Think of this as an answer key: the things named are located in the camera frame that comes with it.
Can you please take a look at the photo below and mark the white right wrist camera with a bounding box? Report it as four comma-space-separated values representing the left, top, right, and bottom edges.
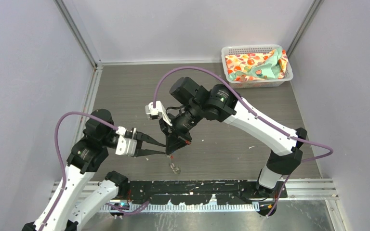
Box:
145, 101, 172, 126

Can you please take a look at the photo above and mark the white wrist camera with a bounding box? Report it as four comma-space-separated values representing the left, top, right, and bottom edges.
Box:
115, 126, 137, 157
145, 101, 172, 126

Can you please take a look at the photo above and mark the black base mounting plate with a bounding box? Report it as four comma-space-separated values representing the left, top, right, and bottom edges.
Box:
121, 180, 288, 206

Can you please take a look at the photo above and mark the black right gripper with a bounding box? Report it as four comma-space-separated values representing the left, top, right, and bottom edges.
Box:
158, 102, 202, 154

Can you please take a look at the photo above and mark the colourful patterned cloth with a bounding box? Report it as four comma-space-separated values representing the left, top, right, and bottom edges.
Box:
225, 48, 288, 82

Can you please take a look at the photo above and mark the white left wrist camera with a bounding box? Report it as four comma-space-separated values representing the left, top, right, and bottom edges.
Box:
115, 126, 137, 157

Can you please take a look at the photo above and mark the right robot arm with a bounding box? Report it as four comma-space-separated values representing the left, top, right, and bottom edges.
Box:
155, 77, 307, 198

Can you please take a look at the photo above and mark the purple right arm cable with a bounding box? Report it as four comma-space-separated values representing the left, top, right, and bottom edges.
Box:
152, 66, 334, 218

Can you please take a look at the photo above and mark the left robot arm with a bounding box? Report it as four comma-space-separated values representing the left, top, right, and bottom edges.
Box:
23, 109, 163, 231

